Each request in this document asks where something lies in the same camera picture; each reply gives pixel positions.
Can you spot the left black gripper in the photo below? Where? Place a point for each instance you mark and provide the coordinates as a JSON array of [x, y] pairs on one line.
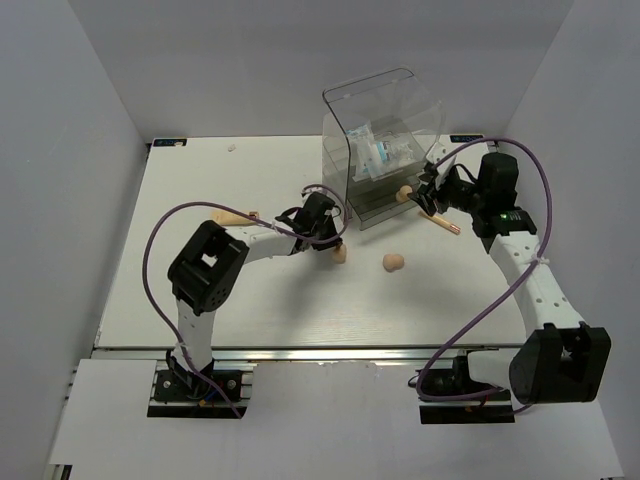
[[325, 246]]

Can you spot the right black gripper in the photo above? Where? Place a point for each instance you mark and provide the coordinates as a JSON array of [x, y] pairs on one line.
[[425, 195]]

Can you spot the beige makeup sponge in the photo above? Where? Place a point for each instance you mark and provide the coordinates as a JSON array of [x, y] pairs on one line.
[[339, 254], [402, 195], [393, 262]]

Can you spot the white blue sachet packet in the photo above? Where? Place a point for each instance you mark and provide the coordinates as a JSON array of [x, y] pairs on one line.
[[368, 163]]

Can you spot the clear acrylic organizer box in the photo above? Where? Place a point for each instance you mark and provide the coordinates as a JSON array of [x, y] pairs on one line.
[[378, 134]]

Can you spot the beige makeup tube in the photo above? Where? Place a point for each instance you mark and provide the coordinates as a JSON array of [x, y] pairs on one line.
[[225, 218]]

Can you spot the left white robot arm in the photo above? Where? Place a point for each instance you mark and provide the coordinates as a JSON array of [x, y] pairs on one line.
[[205, 271]]

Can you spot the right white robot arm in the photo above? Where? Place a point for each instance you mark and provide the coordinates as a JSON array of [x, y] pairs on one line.
[[563, 358]]

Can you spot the beige rose-gold lipstick pen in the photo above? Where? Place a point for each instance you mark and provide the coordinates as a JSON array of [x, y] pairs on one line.
[[441, 222]]

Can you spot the right blue table label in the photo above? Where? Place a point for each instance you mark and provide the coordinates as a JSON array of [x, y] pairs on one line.
[[464, 138]]

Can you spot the blue table label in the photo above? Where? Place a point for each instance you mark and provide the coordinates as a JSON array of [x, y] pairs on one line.
[[169, 142], [464, 138]]

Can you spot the left blue table label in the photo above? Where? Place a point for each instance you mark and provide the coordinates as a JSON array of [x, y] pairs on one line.
[[169, 142]]

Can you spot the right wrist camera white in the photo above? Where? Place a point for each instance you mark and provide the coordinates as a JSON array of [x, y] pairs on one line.
[[439, 161]]

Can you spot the aluminium rail front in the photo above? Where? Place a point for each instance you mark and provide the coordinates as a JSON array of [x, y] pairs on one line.
[[259, 354]]

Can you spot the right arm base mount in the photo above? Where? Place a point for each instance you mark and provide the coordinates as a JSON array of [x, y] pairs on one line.
[[452, 379]]

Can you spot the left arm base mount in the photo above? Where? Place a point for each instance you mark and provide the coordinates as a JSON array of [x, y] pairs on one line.
[[171, 398]]

